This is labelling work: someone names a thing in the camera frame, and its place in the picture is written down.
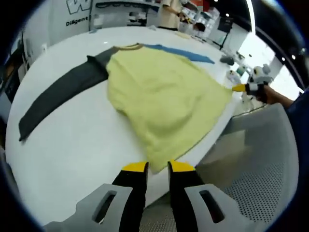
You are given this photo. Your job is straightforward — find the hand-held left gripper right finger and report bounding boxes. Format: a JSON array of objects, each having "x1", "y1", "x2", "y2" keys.
[{"x1": 168, "y1": 159, "x2": 245, "y2": 232}]

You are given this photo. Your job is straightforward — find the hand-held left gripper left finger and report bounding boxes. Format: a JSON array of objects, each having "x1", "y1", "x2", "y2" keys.
[{"x1": 44, "y1": 161, "x2": 149, "y2": 232}]

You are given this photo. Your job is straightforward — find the yellow blue grey garment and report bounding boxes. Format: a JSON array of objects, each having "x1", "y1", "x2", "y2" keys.
[{"x1": 18, "y1": 43, "x2": 234, "y2": 175}]

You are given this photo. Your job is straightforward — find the person's right hand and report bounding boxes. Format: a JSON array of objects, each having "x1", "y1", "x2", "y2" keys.
[{"x1": 256, "y1": 85, "x2": 276, "y2": 105}]

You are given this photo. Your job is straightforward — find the white handheld device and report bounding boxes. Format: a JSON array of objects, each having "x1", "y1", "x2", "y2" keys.
[{"x1": 226, "y1": 70, "x2": 241, "y2": 83}]

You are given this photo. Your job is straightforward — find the grey lumpy object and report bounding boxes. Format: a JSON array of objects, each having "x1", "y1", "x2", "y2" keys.
[{"x1": 221, "y1": 55, "x2": 236, "y2": 66}]

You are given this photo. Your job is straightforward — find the black sign on stand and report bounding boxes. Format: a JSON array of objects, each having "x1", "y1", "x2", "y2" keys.
[{"x1": 216, "y1": 17, "x2": 233, "y2": 49}]

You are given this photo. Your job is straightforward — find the grey mesh chair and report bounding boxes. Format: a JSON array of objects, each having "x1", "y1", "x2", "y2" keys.
[{"x1": 144, "y1": 103, "x2": 299, "y2": 232}]

